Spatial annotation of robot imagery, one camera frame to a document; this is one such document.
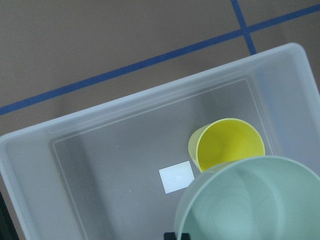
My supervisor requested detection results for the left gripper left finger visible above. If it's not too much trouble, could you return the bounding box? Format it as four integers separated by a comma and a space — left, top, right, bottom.
163, 232, 177, 240

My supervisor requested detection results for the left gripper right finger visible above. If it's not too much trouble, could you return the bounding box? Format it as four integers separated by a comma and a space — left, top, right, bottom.
180, 233, 189, 240

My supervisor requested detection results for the mint green bowl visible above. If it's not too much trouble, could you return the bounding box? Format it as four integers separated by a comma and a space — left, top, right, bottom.
174, 155, 320, 240

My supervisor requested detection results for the yellow plastic cup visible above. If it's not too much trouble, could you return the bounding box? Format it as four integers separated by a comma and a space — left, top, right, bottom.
188, 118, 266, 172

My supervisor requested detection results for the white label in box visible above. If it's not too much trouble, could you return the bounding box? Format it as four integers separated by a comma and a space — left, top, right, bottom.
159, 161, 195, 194

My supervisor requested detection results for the clear plastic storage box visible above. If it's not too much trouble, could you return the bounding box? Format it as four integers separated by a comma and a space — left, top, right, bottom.
0, 43, 320, 240

